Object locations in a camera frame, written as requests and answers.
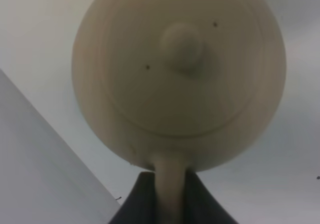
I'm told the beige teapot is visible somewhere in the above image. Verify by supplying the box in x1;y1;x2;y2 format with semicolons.
71;0;286;224

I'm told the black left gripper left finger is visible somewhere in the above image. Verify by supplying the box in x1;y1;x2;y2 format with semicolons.
109;171;156;224

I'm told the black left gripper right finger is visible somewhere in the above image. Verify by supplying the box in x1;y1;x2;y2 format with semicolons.
183;171;238;224

